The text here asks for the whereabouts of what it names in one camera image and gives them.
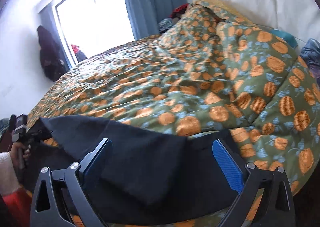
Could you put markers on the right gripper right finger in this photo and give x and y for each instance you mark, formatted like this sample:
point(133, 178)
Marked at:
point(276, 207)

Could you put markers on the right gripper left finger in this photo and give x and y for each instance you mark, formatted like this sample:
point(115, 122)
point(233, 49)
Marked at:
point(48, 206)

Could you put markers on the black pants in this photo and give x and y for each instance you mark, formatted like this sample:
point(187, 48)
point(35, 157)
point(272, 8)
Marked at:
point(150, 178)

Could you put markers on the blue denim clothing at right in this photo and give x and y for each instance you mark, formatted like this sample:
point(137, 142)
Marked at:
point(310, 53)

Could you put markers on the blue grey clothing pile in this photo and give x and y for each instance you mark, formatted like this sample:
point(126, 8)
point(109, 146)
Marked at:
point(165, 25)

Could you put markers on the red clothing pile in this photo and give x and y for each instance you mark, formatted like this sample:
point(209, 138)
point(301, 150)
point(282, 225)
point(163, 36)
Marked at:
point(179, 11)

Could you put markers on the left hand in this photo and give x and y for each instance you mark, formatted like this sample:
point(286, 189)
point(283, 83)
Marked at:
point(19, 152)

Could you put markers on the orange red rug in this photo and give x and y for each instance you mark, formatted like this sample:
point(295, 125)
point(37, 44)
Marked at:
point(19, 205)

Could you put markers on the red object outside window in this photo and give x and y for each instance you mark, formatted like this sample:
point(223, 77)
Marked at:
point(80, 56)

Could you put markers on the green orange patterned duvet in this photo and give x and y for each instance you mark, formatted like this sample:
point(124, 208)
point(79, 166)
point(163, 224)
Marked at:
point(214, 70)

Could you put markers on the teal cloth by headboard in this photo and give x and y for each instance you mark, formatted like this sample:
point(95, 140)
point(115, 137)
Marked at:
point(290, 39)

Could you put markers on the white headboard cushion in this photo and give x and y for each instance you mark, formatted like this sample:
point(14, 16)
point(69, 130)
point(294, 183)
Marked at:
point(300, 18)

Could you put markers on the dark jacket hanging on wall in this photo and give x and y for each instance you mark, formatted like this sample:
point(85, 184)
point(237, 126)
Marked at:
point(50, 55)

